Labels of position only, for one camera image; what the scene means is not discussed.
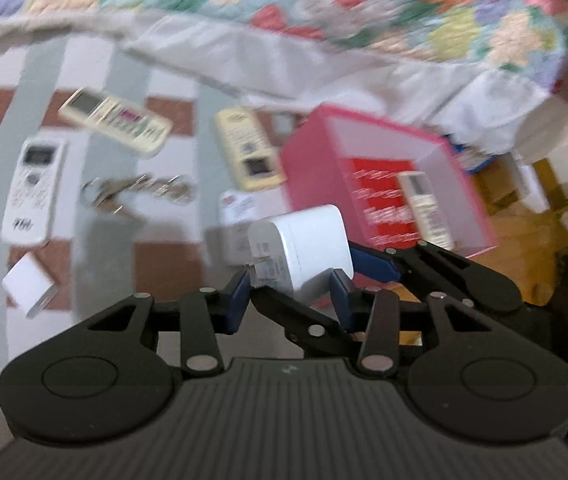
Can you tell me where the white air conditioner remote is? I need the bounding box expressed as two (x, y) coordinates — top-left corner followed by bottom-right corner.
(0, 138), (68, 248)

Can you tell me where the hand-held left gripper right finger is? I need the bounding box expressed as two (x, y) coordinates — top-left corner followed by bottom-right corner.
(329, 268), (505, 379)

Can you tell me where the white charger adapter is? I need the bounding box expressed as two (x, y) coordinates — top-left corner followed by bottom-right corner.
(248, 204), (355, 302)
(2, 251), (58, 319)

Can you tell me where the cream remote with dark screen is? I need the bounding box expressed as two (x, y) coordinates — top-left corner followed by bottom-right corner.
(213, 106), (286, 192)

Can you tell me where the brown cardboard box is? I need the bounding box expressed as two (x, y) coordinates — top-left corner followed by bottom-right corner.
(474, 157), (568, 308)

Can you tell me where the bunch of keys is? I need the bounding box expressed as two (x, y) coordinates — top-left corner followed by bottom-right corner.
(80, 173), (198, 217)

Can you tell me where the cream remote with grey screen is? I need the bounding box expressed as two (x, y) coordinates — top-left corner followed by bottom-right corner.
(395, 170), (456, 252)

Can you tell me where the cream remote with pink label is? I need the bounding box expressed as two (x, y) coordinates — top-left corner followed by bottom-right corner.
(58, 88), (173, 157)

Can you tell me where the small white remote red button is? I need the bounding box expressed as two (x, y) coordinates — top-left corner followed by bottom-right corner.
(218, 189), (265, 267)

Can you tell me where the floral quilt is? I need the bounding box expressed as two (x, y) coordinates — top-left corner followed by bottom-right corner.
(0, 0), (568, 111)

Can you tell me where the pink cardboard box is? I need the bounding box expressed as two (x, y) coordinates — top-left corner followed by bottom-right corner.
(280, 103), (498, 262)

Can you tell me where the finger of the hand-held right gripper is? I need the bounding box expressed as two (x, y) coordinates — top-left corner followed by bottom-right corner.
(251, 285), (361, 359)
(348, 239), (523, 314)

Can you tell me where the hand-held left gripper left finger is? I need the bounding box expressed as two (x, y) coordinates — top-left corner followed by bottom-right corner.
(86, 270), (253, 377)

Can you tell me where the blue and white packet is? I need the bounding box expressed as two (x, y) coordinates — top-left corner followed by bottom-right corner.
(445, 132), (496, 175)

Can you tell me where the checkered bed sheet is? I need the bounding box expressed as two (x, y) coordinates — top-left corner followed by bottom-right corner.
(0, 35), (325, 441)

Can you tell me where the white bed sheet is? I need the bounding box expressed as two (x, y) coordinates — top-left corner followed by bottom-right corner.
(0, 10), (568, 166)

